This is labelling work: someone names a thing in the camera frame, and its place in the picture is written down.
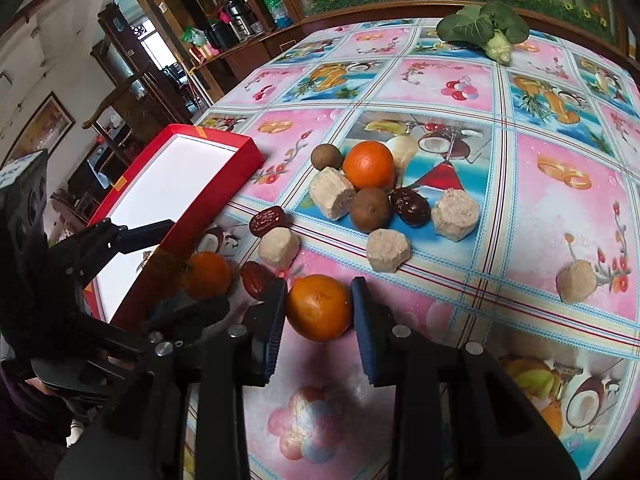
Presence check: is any red date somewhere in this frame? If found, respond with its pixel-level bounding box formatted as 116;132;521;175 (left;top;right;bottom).
248;205;288;237
240;261;276;301
390;188;431;228

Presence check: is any orange mandarin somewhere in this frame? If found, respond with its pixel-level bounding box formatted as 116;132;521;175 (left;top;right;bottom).
342;141;396;191
286;274;352;342
182;252;232;301

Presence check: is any beige cake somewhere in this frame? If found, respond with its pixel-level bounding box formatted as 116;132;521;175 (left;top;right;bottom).
366;229;411;273
555;260;598;304
258;226;300;270
432;188;480;242

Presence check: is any red white gift box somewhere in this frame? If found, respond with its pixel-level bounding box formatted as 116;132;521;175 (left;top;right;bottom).
85;124;265;330

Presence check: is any brown kiwi-like fruit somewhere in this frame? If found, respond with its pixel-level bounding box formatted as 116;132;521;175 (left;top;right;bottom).
349;188;392;233

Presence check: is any beige cake cylinder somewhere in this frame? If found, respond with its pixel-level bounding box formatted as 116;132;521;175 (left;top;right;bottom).
309;167;356;221

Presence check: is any small brown round fruit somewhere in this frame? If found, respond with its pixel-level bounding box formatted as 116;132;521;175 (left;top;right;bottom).
310;143;343;171

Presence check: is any colourful fruit print tablecloth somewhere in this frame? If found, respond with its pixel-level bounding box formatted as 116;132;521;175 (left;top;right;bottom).
201;18;639;478

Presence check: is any green water bottle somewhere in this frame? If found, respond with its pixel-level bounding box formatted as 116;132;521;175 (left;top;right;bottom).
262;0;293;29

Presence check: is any green leafy vegetable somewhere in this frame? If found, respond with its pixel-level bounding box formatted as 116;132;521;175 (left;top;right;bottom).
436;1;529;66

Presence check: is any framed wall painting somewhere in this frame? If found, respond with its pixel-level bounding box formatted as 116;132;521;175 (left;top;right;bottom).
2;92;76;165

